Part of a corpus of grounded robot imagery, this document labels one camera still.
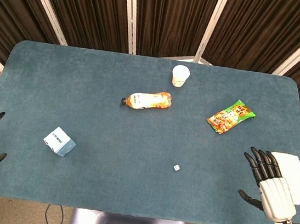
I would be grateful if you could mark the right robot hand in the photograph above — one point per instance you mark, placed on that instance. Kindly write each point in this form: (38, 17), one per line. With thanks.
(277, 193)

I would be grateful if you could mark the light blue tissue box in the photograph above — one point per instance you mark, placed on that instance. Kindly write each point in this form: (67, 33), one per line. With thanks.
(59, 141)

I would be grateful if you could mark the green orange snack bag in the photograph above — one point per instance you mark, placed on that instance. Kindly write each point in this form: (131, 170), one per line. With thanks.
(231, 116)

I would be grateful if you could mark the small white die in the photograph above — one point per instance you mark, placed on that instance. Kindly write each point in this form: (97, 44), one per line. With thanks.
(176, 167)

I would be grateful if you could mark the blue felt table cover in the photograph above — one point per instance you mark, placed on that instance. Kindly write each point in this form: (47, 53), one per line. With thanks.
(124, 141)

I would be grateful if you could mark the white paper cup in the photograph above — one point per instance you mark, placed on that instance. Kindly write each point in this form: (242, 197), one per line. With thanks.
(180, 75)

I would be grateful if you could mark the orange drink bottle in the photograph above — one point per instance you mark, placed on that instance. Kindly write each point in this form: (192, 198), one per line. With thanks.
(148, 100)

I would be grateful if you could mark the dark brown curtain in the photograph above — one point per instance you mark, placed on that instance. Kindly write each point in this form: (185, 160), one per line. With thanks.
(173, 15)

